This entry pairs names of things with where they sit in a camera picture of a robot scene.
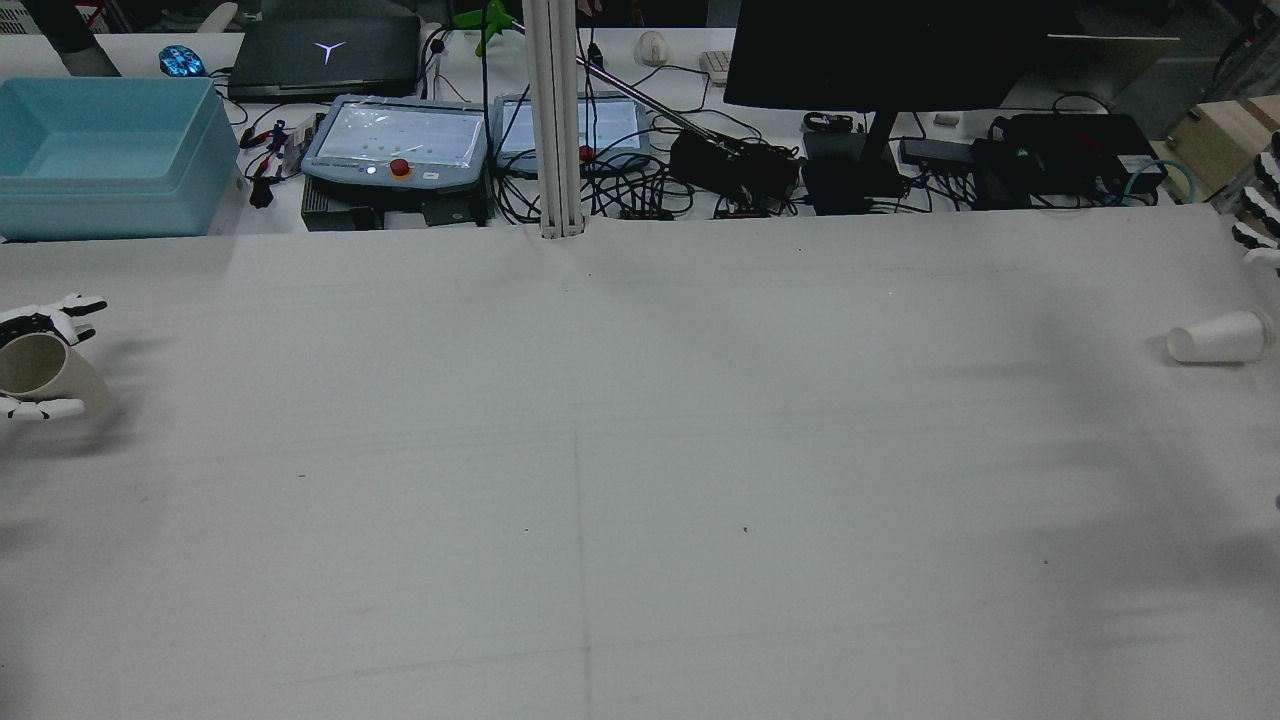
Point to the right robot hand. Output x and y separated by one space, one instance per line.
1265 215

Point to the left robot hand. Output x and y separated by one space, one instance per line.
60 312

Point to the beige paper cup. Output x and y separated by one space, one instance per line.
60 375

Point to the wooden box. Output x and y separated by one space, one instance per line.
1215 140

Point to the white ribbed plastic cup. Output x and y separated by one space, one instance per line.
1215 338

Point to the light blue plastic bin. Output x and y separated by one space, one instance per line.
110 160

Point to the black computer with red logo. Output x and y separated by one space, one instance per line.
1070 150

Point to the red black clip leads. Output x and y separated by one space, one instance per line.
262 135

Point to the glowing blue mouse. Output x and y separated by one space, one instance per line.
182 62

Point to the black flat case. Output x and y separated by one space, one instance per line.
330 210

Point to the dark grey dock box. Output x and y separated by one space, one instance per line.
935 150

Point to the black laptop with y logo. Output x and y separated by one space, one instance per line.
325 55

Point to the teach pendant with red button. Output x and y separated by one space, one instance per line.
395 140
615 125

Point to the black huawei monitor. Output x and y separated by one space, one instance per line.
870 60

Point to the green plastic clamp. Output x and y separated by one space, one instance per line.
490 25

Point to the black orange usb hub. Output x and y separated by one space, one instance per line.
740 211
647 213

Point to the black power brick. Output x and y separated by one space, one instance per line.
720 165

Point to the white keyboard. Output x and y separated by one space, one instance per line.
715 68

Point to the metal rod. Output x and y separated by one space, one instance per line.
650 105

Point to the white computer mouse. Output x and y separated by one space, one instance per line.
652 48

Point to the aluminium profile post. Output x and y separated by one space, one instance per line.
555 120

